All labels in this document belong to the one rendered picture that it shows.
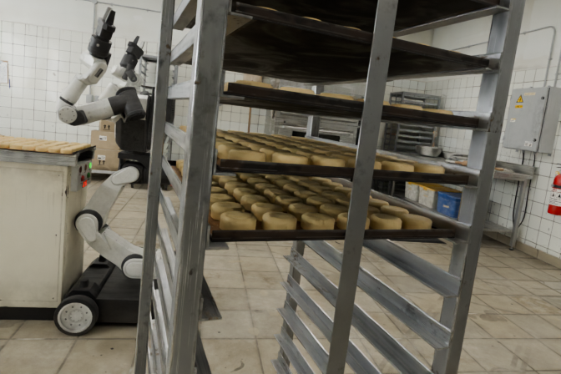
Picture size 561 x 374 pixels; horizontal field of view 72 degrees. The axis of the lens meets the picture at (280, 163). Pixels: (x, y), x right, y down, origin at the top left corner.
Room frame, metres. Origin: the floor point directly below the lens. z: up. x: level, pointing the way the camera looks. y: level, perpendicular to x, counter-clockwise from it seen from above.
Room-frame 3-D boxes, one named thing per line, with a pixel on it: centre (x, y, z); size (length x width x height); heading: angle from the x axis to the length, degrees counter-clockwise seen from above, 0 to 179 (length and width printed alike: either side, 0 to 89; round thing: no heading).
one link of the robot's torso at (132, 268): (2.13, 0.71, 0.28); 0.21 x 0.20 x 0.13; 101
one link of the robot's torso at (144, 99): (2.12, 0.77, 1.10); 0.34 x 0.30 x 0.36; 11
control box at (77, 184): (2.05, 1.07, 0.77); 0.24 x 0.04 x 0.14; 11
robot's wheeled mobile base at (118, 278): (2.12, 0.74, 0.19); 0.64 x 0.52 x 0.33; 101
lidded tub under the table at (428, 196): (5.27, -2.24, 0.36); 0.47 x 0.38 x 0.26; 101
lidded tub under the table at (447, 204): (4.83, -2.33, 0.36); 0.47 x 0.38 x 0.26; 103
